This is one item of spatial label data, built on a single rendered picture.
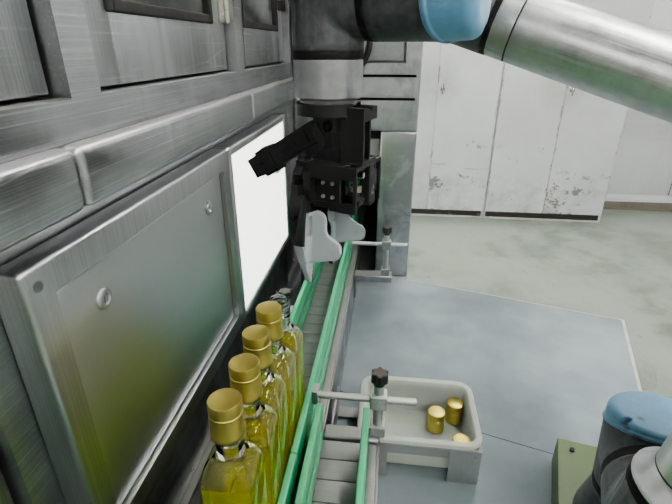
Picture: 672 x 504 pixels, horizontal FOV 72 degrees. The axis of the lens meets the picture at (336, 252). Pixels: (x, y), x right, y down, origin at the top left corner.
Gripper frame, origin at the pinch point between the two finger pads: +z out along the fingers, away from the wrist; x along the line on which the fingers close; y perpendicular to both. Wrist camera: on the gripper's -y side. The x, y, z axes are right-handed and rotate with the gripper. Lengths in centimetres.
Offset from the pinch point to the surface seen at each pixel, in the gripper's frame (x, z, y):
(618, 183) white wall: 465, 98, 73
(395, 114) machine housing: 87, -7, -22
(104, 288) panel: -21.6, -3.8, -11.7
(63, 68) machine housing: -17.7, -23.8, -16.0
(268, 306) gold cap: -4.1, 5.8, -5.0
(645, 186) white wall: 473, 100, 97
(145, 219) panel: -13.2, -7.8, -14.3
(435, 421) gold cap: 23.2, 41.8, 12.9
